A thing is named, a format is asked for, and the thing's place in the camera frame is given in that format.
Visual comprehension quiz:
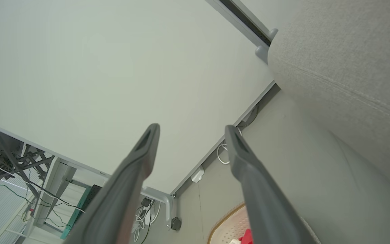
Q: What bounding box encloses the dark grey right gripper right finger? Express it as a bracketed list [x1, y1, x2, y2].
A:
[224, 125, 317, 244]

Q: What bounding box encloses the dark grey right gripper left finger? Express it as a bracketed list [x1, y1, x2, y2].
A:
[63, 123, 161, 244]

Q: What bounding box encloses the red garment with white trim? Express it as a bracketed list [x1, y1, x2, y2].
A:
[230, 229, 254, 244]

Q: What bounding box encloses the grey fabric sofa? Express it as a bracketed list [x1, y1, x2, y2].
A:
[268, 0, 390, 200]

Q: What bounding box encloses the white perforated laundry basket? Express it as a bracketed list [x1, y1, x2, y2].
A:
[208, 202, 321, 244]

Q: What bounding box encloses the teal box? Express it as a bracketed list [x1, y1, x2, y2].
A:
[60, 184, 103, 240]

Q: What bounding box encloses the white power strip with cables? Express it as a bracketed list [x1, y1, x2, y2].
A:
[132, 199, 162, 243]

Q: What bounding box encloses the white coiled cable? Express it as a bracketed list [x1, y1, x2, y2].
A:
[217, 127, 243, 165]

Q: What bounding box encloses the white wall adapter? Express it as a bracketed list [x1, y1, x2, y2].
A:
[191, 167, 205, 184]

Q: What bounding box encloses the white desk frame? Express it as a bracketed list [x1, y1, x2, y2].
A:
[0, 118, 176, 244]

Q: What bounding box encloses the black cable along skirting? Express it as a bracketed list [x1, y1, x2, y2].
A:
[237, 104, 260, 130]

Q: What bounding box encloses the thin black hanging cable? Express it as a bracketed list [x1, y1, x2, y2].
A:
[0, 154, 86, 229]

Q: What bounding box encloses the grey door frame rail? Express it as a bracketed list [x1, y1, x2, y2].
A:
[205, 0, 279, 63]

